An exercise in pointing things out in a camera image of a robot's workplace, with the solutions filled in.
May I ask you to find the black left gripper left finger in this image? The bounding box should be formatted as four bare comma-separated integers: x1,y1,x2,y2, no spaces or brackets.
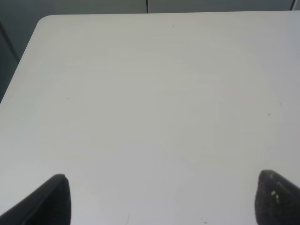
0,174,71,225

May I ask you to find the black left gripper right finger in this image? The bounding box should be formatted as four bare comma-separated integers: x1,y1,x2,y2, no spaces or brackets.
255,170,300,225

